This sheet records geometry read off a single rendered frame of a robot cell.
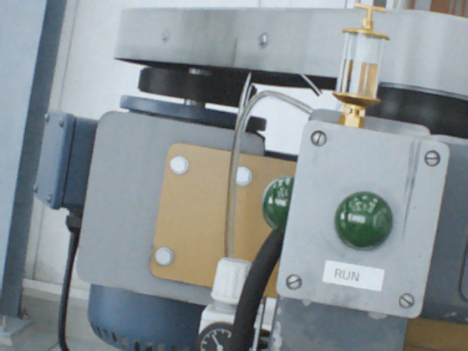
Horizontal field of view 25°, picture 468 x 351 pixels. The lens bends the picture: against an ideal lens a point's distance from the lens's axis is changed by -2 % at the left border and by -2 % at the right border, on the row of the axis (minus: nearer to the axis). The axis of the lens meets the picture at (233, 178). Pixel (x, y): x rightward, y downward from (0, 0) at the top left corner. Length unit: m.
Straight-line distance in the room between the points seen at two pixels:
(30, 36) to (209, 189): 4.60
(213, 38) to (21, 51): 4.66
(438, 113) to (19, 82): 4.90
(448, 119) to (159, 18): 0.37
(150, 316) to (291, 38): 0.34
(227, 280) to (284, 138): 4.96
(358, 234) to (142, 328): 0.53
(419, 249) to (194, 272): 0.46
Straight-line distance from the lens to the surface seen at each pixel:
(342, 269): 0.54
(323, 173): 0.54
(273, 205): 0.55
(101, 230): 1.00
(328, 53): 0.77
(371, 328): 0.59
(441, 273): 0.60
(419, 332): 0.84
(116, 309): 1.04
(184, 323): 1.03
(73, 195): 1.01
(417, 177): 0.54
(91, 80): 5.91
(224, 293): 0.81
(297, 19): 0.81
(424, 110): 0.70
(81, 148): 1.01
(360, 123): 0.61
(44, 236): 5.99
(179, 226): 0.97
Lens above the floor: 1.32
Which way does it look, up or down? 3 degrees down
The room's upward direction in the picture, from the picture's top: 10 degrees clockwise
